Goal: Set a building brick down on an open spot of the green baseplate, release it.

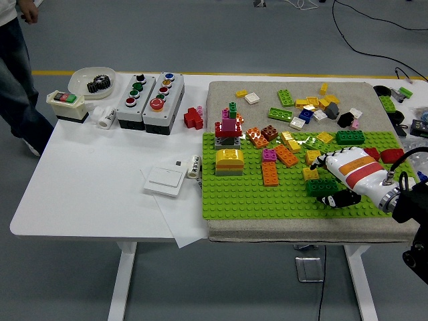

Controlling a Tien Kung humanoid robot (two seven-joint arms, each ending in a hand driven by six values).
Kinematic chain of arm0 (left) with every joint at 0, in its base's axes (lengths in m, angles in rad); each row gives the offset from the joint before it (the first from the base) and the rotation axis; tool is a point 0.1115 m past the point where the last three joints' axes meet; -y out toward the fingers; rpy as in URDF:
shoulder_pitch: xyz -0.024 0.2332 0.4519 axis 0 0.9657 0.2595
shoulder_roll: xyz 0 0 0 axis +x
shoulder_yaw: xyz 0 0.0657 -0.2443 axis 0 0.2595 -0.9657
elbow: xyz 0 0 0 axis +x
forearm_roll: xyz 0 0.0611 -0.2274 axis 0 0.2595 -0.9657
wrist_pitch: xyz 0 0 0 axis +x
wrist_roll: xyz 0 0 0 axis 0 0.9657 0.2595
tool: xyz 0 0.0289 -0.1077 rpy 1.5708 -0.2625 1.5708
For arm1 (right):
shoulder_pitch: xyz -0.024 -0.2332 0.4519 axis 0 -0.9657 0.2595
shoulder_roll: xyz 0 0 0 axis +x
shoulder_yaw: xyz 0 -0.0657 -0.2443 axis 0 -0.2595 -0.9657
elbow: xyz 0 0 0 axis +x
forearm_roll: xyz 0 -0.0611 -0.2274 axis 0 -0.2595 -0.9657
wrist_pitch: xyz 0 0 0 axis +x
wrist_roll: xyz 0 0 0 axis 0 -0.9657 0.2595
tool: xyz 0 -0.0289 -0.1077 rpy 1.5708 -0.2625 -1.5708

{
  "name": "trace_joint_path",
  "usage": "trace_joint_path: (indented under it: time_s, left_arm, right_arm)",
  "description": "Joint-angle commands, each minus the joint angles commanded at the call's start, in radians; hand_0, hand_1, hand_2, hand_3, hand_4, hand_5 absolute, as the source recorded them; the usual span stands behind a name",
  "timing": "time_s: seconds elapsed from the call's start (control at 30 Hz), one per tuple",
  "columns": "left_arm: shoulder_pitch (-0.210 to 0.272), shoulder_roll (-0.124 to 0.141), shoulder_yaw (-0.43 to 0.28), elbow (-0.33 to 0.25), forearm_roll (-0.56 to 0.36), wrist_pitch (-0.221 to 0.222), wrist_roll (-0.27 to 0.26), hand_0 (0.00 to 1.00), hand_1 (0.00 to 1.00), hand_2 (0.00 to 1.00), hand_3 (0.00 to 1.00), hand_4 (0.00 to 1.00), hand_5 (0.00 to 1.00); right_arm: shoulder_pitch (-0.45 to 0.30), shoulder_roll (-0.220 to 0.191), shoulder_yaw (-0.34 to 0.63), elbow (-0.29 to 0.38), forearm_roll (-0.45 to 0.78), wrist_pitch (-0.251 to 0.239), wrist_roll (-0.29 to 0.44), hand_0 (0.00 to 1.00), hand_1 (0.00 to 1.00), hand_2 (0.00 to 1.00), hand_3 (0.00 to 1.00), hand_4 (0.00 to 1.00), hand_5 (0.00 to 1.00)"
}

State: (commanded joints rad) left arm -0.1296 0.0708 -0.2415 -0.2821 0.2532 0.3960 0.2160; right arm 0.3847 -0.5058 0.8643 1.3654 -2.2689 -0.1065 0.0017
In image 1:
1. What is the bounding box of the person's left hand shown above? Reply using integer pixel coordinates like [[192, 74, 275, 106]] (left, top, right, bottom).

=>
[[19, 0, 41, 25]]

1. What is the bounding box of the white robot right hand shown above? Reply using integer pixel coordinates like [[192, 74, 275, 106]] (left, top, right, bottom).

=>
[[309, 146, 401, 210]]

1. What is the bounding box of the dark green eight-stud brick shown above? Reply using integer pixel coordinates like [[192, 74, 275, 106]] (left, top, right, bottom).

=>
[[306, 179, 341, 198], [335, 129, 365, 146]]

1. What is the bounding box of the red rounded brick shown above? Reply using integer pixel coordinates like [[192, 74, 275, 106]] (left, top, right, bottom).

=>
[[363, 146, 381, 162], [380, 148, 406, 164]]

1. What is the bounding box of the black brick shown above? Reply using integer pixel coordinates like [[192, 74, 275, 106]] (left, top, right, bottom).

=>
[[336, 112, 356, 128]]

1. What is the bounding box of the lime green eight-stud brick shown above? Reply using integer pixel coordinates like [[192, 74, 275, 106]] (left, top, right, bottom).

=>
[[302, 135, 332, 153], [276, 88, 296, 108], [267, 106, 294, 122]]

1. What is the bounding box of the orange eight-stud brick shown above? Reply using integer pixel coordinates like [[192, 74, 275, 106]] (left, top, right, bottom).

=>
[[261, 160, 280, 187], [245, 126, 270, 148], [274, 143, 299, 167]]

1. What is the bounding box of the brown four-stud brick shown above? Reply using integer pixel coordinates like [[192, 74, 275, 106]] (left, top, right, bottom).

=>
[[260, 124, 279, 141]]

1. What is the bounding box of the green studded baseplate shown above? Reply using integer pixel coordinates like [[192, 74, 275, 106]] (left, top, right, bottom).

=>
[[201, 131, 417, 221]]

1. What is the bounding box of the yellow rounded brick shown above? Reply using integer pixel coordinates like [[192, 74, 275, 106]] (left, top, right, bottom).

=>
[[215, 148, 244, 165]]

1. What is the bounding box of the grey studded base brick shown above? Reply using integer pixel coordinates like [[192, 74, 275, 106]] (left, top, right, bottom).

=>
[[214, 135, 242, 150]]

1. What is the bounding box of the pink tall brick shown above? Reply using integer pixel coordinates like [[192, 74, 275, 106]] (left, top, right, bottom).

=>
[[221, 108, 238, 133]]

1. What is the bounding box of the red wide brick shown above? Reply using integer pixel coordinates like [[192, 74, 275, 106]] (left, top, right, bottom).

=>
[[214, 120, 243, 138]]

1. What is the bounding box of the red cross-shaped brick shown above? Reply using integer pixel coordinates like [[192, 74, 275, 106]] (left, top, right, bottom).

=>
[[183, 106, 205, 130]]

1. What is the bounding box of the person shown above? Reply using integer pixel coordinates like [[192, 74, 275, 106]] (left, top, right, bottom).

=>
[[0, 0, 55, 158]]

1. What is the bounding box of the clear plastic bag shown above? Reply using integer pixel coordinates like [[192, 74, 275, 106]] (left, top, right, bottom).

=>
[[401, 135, 428, 175]]

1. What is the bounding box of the black display device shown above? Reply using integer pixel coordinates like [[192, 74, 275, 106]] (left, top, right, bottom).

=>
[[410, 118, 428, 137]]

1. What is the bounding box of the white plastic bowl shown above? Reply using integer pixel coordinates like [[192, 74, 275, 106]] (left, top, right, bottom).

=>
[[68, 66, 117, 100]]

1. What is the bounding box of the black metal gear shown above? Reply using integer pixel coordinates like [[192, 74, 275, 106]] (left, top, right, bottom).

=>
[[86, 74, 112, 94]]

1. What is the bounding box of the silver floor outlet box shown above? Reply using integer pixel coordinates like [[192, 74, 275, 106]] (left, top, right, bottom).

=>
[[295, 255, 325, 284]]

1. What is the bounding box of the white table leg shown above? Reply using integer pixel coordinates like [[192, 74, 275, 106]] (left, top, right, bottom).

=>
[[344, 245, 379, 321], [107, 241, 138, 321]]

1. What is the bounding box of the white pipe tee fitting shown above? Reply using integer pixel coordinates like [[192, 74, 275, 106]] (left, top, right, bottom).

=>
[[85, 102, 118, 129]]

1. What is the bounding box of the grey four-button control box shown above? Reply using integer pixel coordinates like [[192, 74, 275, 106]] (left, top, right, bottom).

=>
[[116, 73, 157, 130]]

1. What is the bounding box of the grey-brown foam mat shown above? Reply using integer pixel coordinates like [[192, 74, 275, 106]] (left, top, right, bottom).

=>
[[204, 80, 423, 244]]

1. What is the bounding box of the grey emergency-stop control box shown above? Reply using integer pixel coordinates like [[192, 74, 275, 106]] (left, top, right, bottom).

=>
[[142, 72, 185, 136]]

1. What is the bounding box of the white printed cylinder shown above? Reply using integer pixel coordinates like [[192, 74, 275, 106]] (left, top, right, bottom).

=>
[[186, 154, 201, 180]]

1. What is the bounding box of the white paper sheet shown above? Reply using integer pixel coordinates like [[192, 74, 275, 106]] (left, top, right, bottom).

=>
[[139, 169, 210, 249]]

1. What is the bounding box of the black hanging cable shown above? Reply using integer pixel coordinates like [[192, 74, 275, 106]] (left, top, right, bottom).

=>
[[317, 245, 328, 321]]

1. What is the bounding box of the black cable with plug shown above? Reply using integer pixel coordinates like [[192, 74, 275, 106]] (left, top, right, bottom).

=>
[[394, 66, 419, 84]]

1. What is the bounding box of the cream switch box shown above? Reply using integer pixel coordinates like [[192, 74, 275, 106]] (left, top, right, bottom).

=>
[[45, 90, 90, 124]]

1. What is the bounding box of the black floor cable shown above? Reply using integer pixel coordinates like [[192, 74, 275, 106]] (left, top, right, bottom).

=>
[[334, 0, 428, 31], [332, 0, 428, 83]]

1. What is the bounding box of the white wall switch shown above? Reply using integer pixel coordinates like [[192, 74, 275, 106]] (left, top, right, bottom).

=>
[[143, 165, 189, 198]]

